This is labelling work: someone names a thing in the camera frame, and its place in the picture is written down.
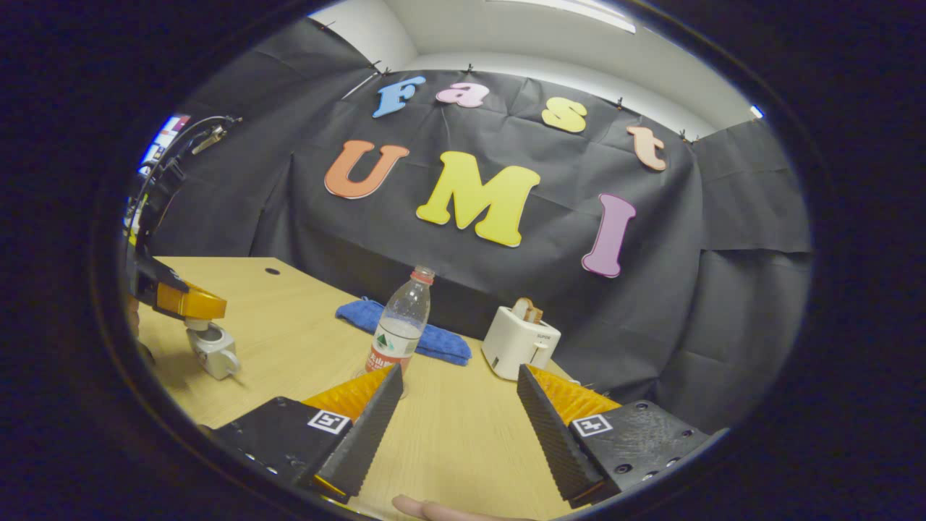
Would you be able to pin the toasted bread slice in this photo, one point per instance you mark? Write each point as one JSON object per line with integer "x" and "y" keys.
{"x": 528, "y": 311}

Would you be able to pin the ceiling light panel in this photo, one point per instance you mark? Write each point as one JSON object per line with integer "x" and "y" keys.
{"x": 571, "y": 13}

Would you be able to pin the clear plastic water bottle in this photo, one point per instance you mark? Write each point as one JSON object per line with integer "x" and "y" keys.
{"x": 398, "y": 333}

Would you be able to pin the black backdrop cloth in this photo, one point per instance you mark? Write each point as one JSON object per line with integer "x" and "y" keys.
{"x": 723, "y": 289}

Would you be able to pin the blue towel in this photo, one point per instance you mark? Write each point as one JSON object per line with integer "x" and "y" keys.
{"x": 441, "y": 340}

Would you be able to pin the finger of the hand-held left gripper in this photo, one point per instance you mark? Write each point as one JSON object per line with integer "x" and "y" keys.
{"x": 192, "y": 302}

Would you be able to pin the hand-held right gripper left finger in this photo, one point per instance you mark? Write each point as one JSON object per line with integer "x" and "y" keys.
{"x": 362, "y": 434}

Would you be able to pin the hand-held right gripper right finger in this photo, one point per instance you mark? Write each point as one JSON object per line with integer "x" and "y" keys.
{"x": 557, "y": 441}

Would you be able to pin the white floral teacup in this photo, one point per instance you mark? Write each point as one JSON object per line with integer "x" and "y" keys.
{"x": 217, "y": 354}

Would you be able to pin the white toaster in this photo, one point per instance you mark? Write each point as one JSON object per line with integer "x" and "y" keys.
{"x": 517, "y": 347}

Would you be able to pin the computer monitor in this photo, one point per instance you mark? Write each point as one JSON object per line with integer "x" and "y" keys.
{"x": 163, "y": 141}

